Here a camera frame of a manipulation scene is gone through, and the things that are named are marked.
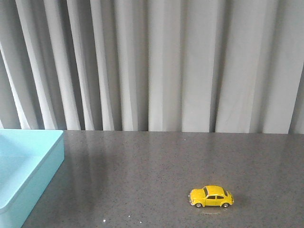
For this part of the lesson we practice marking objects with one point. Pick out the grey pleated curtain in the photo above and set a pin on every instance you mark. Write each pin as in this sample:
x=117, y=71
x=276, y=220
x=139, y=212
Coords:
x=210, y=66

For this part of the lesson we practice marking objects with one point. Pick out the yellow toy beetle car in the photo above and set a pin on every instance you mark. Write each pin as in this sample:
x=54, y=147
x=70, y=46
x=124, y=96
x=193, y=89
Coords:
x=209, y=196

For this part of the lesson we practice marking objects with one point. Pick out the light blue storage box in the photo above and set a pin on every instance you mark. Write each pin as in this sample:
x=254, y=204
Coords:
x=28, y=161

